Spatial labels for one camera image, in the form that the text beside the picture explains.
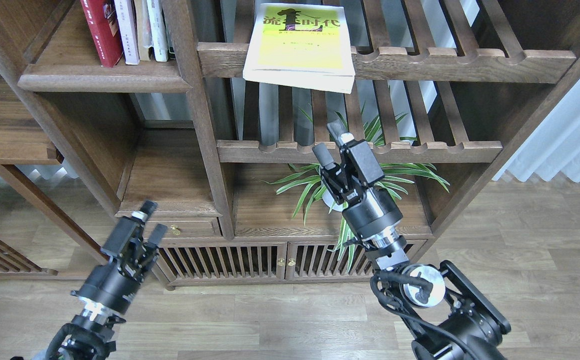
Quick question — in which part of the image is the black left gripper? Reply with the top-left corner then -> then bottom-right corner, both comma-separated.
71,200 -> 168,316

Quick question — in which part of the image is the dark wooden bookshelf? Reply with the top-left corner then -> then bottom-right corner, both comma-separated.
0,0 -> 580,286

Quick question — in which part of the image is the upright beige book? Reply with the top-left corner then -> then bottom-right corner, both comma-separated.
133,0 -> 152,61

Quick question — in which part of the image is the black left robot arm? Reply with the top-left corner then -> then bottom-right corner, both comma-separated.
35,200 -> 167,360

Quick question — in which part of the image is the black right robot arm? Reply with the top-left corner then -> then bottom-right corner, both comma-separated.
313,121 -> 511,360

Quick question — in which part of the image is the brass drawer knob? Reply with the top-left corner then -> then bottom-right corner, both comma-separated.
170,225 -> 181,237

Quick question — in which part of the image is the upright dark green book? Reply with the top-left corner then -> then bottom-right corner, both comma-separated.
164,20 -> 176,60

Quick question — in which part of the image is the yellow green cover book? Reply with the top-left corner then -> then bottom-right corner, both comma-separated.
242,3 -> 355,94

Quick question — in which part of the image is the white plant pot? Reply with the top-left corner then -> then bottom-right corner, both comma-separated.
322,191 -> 344,212

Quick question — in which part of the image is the red cover book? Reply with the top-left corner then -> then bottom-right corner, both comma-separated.
80,0 -> 122,68

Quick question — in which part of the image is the upright white book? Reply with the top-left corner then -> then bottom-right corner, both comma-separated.
146,0 -> 169,62

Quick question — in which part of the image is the green spider plant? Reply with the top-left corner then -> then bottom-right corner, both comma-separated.
265,102 -> 450,273

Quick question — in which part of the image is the white lavender cover book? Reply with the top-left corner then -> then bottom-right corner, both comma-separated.
114,0 -> 140,65

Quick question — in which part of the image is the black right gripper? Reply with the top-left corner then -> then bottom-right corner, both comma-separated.
312,121 -> 403,240

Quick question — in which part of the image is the white pleated curtain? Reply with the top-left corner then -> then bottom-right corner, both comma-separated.
494,79 -> 580,183

